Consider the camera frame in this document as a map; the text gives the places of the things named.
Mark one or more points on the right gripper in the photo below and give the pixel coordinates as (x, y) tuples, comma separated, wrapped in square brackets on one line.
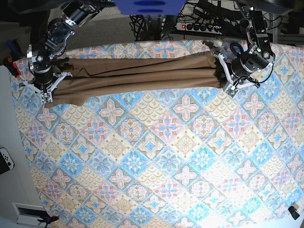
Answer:
[(46, 82)]

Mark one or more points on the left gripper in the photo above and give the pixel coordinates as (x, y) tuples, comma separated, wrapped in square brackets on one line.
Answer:
[(237, 74)]

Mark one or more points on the brown t-shirt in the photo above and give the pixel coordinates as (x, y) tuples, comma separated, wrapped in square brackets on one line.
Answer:
[(96, 77)]

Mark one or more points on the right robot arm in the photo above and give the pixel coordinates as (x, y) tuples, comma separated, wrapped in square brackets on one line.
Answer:
[(44, 56)]

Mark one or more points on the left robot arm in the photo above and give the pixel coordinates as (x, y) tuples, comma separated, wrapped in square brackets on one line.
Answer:
[(259, 55)]

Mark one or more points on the red black clamp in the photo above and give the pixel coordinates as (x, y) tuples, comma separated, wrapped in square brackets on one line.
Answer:
[(11, 66)]

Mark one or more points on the white power strip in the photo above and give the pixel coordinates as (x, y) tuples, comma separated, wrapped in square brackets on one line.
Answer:
[(203, 28)]

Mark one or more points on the game console controller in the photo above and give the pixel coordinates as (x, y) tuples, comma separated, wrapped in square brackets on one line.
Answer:
[(6, 162)]

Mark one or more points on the patterned tablecloth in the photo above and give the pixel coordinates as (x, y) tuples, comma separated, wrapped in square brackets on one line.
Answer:
[(181, 158)]

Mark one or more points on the white framed device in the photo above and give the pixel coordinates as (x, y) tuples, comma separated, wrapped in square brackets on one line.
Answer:
[(28, 215)]

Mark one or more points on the orange black clamp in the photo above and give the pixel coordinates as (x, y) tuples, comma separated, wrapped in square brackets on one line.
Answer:
[(47, 219)]

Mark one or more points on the black corner clamp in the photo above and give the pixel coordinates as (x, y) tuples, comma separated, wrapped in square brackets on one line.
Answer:
[(293, 211)]

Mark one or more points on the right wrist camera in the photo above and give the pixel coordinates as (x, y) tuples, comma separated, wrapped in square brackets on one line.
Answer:
[(46, 98)]

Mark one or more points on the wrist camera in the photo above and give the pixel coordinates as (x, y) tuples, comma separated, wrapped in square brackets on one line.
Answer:
[(231, 90), (46, 98)]

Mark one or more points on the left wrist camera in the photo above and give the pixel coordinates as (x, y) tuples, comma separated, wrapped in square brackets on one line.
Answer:
[(231, 90)]

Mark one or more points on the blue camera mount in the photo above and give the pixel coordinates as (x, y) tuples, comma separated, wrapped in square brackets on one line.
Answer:
[(149, 7)]

